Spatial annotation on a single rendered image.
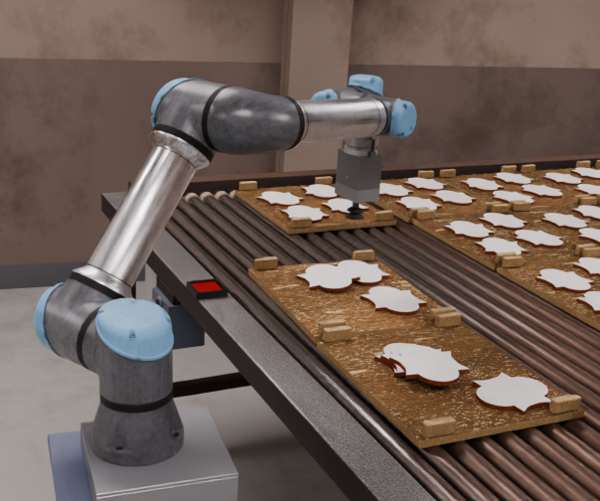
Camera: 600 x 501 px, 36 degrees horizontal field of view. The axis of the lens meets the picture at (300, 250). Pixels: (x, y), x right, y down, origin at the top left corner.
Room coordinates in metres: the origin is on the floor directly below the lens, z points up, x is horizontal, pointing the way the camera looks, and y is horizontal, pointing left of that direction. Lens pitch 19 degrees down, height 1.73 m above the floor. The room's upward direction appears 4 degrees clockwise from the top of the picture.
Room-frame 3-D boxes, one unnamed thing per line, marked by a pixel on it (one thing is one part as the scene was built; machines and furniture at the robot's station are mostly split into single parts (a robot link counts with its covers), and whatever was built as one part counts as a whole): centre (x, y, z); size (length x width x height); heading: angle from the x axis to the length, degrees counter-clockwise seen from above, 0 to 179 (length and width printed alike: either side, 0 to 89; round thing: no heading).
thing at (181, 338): (2.16, 0.31, 0.77); 0.14 x 0.11 x 0.18; 27
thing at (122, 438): (1.32, 0.25, 0.97); 0.15 x 0.15 x 0.10
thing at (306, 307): (1.99, -0.12, 0.93); 0.41 x 0.35 x 0.02; 24
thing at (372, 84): (1.99, -0.12, 1.38); 0.09 x 0.08 x 0.11; 141
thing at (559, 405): (1.49, -0.50, 0.95); 0.06 x 0.02 x 0.03; 115
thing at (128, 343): (1.32, 0.25, 1.08); 0.13 x 0.12 x 0.14; 51
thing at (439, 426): (1.37, -0.25, 0.95); 0.06 x 0.02 x 0.03; 115
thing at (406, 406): (1.61, -0.29, 0.93); 0.41 x 0.35 x 0.02; 25
